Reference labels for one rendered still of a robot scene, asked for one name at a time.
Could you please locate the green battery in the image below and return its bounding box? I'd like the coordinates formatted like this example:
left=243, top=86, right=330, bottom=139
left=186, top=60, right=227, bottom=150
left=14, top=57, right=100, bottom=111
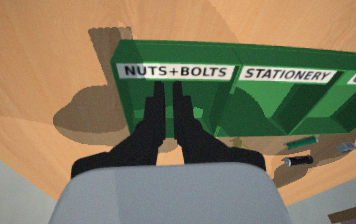
left=286, top=136, right=318, bottom=150

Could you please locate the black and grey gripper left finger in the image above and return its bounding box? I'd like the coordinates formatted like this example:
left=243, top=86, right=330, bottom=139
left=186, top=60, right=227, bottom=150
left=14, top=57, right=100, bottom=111
left=71, top=81, right=166, bottom=179

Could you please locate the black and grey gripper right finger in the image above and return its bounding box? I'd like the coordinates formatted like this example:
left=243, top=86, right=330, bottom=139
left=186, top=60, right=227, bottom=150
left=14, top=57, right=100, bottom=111
left=172, top=81, right=266, bottom=171

